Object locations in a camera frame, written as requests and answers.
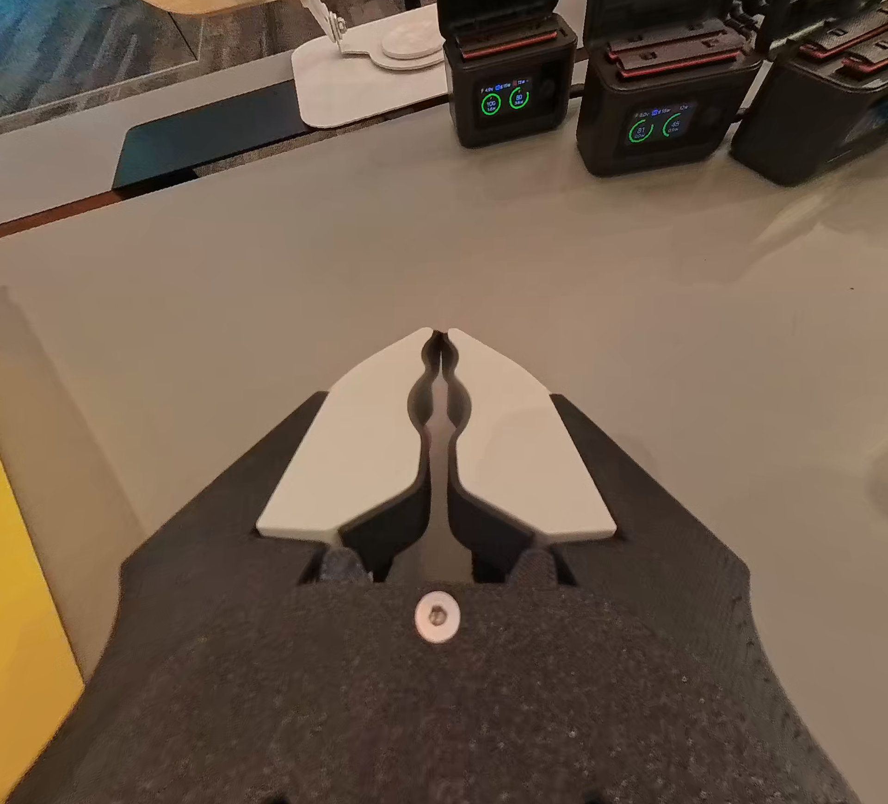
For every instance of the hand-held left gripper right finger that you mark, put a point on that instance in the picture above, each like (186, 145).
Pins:
(541, 457)

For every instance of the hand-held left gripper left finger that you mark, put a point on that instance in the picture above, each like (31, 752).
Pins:
(340, 457)

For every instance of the dark flat mat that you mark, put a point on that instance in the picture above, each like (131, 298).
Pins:
(194, 145)

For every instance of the white base mat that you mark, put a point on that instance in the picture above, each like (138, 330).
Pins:
(347, 96)

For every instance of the yellow plastic bin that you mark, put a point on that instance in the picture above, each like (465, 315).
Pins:
(28, 665)

